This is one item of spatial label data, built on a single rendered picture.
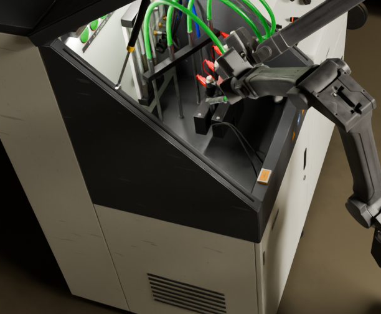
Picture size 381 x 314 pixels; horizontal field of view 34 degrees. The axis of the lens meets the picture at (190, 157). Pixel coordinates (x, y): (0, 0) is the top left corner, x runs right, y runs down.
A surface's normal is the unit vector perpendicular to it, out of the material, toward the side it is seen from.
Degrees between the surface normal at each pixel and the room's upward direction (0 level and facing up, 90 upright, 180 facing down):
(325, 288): 0
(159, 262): 90
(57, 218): 90
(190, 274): 90
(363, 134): 89
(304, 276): 0
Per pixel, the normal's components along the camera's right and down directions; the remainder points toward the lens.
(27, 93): -0.35, 0.71
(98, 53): 0.93, 0.19
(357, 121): 0.54, 0.55
